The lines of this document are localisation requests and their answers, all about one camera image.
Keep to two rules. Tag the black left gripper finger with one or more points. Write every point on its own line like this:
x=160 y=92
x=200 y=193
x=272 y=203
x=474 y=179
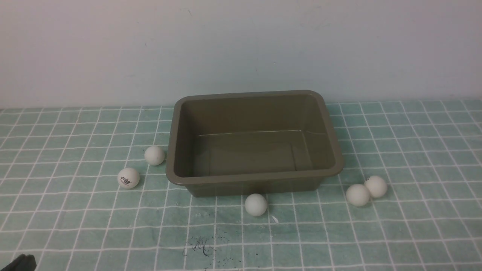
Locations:
x=24 y=262

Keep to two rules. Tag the white ping-pong ball with logo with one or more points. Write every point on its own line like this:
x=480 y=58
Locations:
x=128 y=178

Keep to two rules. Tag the plain white ping-pong ball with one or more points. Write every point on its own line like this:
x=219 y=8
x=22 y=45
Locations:
x=358 y=195
x=376 y=186
x=154 y=155
x=256 y=205

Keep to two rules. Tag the olive green plastic bin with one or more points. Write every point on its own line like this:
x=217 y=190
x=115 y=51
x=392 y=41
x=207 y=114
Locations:
x=258 y=142

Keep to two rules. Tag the green checkered tablecloth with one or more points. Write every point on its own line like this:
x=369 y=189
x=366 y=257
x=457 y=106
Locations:
x=60 y=200

